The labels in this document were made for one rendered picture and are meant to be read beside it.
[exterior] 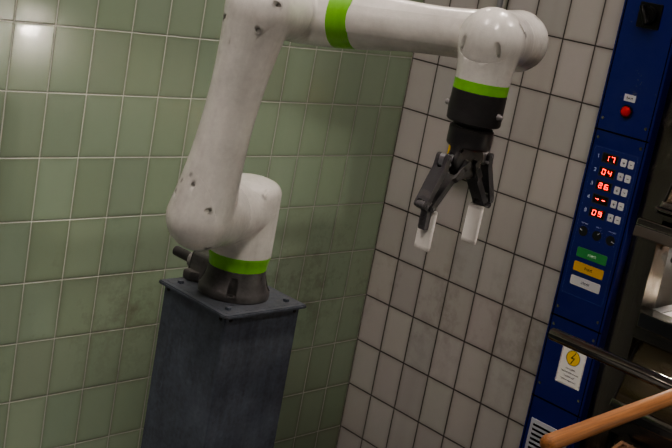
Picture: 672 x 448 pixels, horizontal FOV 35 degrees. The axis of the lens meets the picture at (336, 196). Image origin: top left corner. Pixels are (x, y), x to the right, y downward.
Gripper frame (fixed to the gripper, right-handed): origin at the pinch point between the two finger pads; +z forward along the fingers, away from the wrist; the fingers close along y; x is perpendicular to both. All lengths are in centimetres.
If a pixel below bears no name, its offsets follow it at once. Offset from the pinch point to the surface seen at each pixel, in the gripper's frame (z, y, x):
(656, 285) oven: 24, -107, -6
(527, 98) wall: -13, -104, -54
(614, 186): 2, -99, -20
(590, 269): 24, -99, -21
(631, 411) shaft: 26.7, -30.2, 27.4
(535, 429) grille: 71, -98, -24
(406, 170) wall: 18, -105, -90
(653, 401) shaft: 27, -39, 27
